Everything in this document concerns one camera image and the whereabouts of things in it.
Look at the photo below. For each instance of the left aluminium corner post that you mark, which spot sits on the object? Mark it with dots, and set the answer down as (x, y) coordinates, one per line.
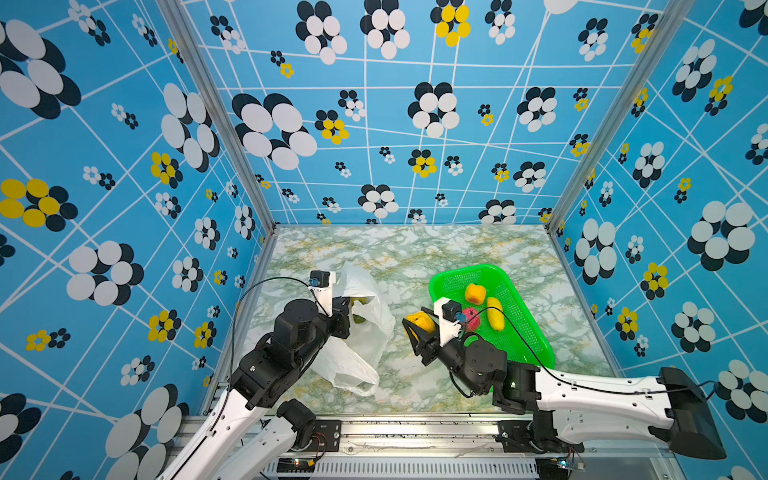
(182, 32)

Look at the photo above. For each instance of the green plastic basket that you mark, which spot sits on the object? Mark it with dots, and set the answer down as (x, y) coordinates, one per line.
(522, 339)

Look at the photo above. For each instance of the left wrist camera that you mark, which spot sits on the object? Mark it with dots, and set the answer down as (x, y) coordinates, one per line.
(321, 285)

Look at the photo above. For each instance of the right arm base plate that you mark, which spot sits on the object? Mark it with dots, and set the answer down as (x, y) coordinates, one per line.
(516, 436)

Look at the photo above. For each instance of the aluminium front rail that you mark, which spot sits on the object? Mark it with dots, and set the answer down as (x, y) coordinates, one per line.
(460, 446)

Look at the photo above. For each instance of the yellow toy orange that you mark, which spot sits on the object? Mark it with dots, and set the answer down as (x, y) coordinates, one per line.
(419, 318)

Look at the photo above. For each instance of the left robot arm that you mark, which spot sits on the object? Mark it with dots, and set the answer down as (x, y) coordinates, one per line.
(263, 375)

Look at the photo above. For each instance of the pink toy apple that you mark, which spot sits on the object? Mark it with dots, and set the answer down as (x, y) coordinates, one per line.
(473, 319)

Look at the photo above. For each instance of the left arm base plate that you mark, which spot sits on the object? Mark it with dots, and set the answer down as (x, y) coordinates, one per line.
(325, 436)

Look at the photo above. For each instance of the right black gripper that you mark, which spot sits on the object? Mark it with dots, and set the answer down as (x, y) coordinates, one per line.
(428, 345)

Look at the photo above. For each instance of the left circuit board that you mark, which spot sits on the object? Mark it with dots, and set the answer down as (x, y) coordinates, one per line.
(296, 465)

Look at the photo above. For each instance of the yellow toy apple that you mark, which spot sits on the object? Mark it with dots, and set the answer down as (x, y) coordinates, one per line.
(475, 294)

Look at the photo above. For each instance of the circuit board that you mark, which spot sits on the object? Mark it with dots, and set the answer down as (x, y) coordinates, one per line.
(296, 465)
(557, 468)

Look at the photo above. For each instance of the right aluminium corner post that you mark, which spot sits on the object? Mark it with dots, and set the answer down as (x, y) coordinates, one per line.
(670, 22)

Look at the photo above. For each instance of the white plastic bag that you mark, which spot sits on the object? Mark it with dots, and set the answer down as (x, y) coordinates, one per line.
(351, 364)

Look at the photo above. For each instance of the right circuit board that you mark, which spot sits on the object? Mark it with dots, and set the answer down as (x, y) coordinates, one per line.
(557, 468)

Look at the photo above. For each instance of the yellow toy mango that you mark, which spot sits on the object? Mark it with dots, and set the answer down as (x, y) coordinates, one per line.
(495, 315)

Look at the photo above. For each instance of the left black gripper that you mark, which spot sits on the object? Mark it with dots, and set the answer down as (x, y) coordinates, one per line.
(340, 310)

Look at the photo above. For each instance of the aluminium corner post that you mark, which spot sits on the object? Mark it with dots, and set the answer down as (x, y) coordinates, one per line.
(182, 32)
(670, 22)

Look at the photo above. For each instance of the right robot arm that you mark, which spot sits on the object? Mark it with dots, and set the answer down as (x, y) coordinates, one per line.
(567, 409)

